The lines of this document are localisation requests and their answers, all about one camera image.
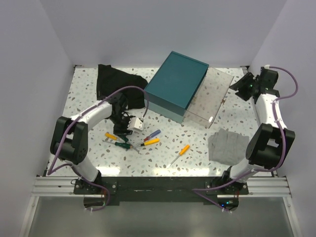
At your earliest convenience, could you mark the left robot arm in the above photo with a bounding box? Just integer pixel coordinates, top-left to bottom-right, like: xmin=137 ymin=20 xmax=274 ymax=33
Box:
xmin=46 ymin=93 xmax=134 ymax=194

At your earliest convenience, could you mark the orange screwdriver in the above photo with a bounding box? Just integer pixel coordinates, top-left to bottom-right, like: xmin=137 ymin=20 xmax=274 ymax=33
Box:
xmin=135 ymin=138 xmax=160 ymax=148
xmin=166 ymin=145 xmax=190 ymax=168
xmin=105 ymin=133 xmax=118 ymax=140

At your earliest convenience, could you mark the grey folded cloth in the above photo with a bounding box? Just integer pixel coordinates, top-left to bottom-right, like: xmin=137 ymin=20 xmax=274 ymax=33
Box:
xmin=208 ymin=128 xmax=249 ymax=166

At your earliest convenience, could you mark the teal metal box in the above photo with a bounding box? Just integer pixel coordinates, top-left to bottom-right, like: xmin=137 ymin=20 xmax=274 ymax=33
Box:
xmin=145 ymin=51 xmax=209 ymax=123

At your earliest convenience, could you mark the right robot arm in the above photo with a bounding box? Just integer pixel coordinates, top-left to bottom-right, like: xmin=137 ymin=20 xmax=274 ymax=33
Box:
xmin=217 ymin=65 xmax=295 ymax=194

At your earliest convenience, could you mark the blue red screwdriver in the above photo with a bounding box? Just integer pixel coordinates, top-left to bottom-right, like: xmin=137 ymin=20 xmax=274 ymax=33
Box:
xmin=136 ymin=129 xmax=161 ymax=146

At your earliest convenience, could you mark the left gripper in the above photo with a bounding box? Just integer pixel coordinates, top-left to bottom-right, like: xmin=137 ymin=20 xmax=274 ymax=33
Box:
xmin=108 ymin=112 xmax=137 ymax=137

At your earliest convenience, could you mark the clear plastic drawer tray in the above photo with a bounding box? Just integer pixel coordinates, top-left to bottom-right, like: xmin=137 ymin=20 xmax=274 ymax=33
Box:
xmin=184 ymin=68 xmax=234 ymax=128

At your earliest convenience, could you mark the black cloth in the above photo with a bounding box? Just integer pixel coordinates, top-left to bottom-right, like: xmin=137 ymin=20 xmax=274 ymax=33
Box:
xmin=96 ymin=64 xmax=148 ymax=109

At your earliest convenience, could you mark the green screwdriver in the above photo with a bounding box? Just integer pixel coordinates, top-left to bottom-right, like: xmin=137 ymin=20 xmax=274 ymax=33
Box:
xmin=105 ymin=141 xmax=132 ymax=150
xmin=114 ymin=135 xmax=129 ymax=143

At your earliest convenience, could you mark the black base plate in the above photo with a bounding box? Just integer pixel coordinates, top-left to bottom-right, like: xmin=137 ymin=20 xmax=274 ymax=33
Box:
xmin=72 ymin=177 xmax=249 ymax=211

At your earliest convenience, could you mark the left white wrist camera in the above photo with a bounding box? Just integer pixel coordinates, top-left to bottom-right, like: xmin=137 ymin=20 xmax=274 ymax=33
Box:
xmin=128 ymin=117 xmax=144 ymax=131

